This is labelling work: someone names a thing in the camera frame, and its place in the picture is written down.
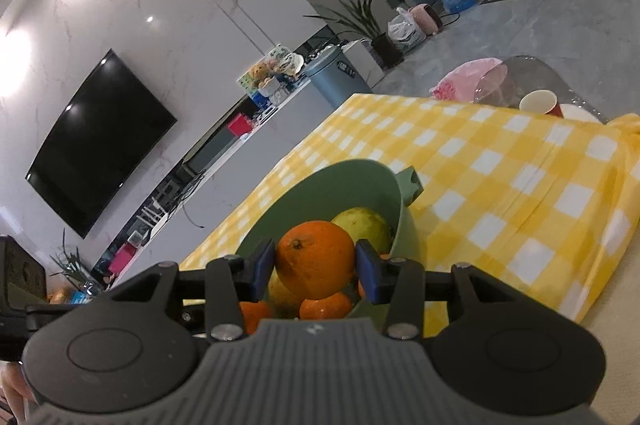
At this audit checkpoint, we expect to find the orange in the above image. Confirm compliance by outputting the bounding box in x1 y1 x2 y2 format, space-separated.
239 300 275 337
299 291 354 321
275 220 357 301

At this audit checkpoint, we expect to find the pink box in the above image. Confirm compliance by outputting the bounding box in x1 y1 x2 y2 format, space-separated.
107 242 141 276

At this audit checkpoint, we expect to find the yellow checked tablecloth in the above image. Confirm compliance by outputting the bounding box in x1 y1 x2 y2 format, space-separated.
177 92 640 341

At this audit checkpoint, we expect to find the black television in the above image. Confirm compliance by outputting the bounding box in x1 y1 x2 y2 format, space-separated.
25 48 178 240

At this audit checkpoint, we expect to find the grey trash bin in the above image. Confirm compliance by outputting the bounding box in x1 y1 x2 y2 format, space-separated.
302 48 373 110

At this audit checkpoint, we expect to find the long-leaf potted plant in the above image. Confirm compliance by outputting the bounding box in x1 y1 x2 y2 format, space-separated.
304 0 405 71

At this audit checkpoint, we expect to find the brown teddy bear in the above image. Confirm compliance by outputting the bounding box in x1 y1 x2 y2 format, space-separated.
248 61 273 88

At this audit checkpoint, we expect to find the pink cloth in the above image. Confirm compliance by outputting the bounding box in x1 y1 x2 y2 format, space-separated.
429 58 506 102

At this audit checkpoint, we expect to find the white plastic bag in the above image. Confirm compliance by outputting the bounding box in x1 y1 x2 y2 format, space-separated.
387 6 427 54

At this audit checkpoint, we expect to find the red box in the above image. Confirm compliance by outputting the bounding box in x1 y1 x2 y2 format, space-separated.
227 114 253 138

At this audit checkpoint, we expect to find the pink heater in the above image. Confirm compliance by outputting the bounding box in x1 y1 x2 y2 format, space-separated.
407 2 445 35

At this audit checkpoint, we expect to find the small potted plant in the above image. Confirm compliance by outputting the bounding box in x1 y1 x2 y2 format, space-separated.
47 227 93 291

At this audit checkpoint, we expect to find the person's left forearm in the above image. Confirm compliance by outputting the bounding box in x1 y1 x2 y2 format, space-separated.
0 361 32 425

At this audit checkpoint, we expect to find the red paper cup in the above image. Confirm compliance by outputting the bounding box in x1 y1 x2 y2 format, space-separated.
519 89 565 119

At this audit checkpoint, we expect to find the white router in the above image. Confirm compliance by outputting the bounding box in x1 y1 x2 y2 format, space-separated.
135 200 166 231

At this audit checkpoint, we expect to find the transparent chair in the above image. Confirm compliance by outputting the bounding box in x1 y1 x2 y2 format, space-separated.
472 55 608 123

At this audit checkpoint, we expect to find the printed picture card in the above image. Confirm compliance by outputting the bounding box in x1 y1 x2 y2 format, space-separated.
237 45 305 96

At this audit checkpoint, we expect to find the green colander bowl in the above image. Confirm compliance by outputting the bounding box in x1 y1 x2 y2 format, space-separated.
235 159 425 336

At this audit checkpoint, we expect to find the white TV console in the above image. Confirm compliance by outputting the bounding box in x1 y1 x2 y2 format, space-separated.
90 40 373 286

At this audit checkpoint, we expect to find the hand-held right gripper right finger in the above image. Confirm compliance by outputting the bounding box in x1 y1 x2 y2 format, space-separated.
355 239 521 340

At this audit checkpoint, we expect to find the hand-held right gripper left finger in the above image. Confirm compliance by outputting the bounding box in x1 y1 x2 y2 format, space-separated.
111 239 277 341

